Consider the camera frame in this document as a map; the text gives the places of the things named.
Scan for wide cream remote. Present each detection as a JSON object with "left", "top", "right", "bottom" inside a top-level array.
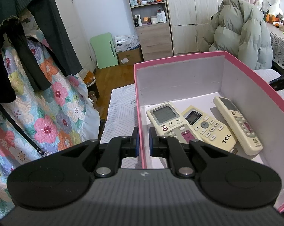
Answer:
[{"left": 147, "top": 102, "right": 196, "bottom": 143}]

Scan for cream TCL remote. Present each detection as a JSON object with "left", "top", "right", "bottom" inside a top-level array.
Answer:
[{"left": 182, "top": 106, "right": 237, "bottom": 152}]

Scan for pink cardboard box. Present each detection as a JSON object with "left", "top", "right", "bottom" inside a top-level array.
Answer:
[{"left": 134, "top": 52, "right": 284, "bottom": 212}]

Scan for slim cream remote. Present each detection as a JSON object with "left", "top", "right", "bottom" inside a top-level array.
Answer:
[{"left": 213, "top": 96, "right": 263, "bottom": 156}]

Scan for white patterned table cloth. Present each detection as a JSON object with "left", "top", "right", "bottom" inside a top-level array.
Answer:
[{"left": 99, "top": 69, "right": 284, "bottom": 169}]

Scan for floral quilt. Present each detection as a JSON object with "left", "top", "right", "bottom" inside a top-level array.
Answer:
[{"left": 0, "top": 11, "right": 101, "bottom": 221}]

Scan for brown cardboard box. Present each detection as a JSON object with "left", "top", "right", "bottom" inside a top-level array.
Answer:
[{"left": 118, "top": 47, "right": 143, "bottom": 65}]

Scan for green folding table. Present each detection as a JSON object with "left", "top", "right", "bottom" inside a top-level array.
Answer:
[{"left": 90, "top": 33, "right": 118, "bottom": 69}]

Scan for white jar on shelf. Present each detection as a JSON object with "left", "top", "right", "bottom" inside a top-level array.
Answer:
[{"left": 150, "top": 15, "right": 158, "bottom": 24}]

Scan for light wooden wardrobe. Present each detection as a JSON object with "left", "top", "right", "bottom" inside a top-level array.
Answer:
[{"left": 166, "top": 0, "right": 223, "bottom": 55}]

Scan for grey-green puffer jacket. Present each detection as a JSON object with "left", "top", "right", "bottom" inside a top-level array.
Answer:
[{"left": 204, "top": 0, "right": 273, "bottom": 70}]

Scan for wooden shelf cabinet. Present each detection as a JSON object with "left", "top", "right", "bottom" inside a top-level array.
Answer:
[{"left": 128, "top": 0, "right": 173, "bottom": 61}]

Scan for dark hanging clothes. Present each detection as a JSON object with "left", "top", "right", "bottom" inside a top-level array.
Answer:
[{"left": 0, "top": 0, "right": 83, "bottom": 113}]

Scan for white plush goose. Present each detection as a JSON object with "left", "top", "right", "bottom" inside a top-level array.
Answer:
[{"left": 268, "top": 0, "right": 284, "bottom": 17}]

